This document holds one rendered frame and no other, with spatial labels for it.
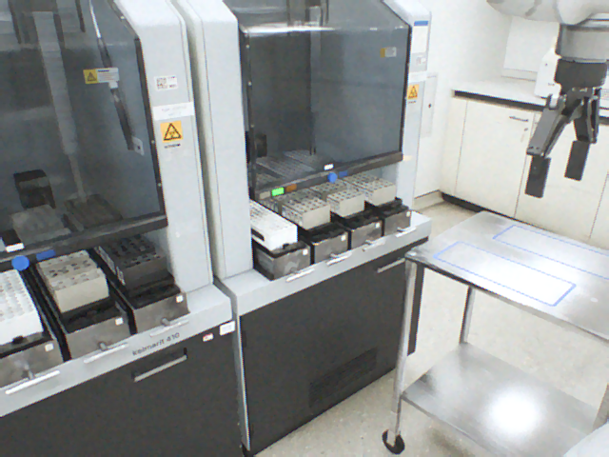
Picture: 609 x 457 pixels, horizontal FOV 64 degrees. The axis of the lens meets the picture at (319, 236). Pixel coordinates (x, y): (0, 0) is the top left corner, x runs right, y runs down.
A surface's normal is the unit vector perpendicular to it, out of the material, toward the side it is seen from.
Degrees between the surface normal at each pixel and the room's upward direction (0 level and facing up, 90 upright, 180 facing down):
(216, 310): 90
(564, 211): 90
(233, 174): 90
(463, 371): 0
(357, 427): 0
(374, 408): 0
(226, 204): 90
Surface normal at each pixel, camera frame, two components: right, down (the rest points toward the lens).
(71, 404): 0.63, 0.35
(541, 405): 0.00, -0.89
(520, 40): -0.78, 0.28
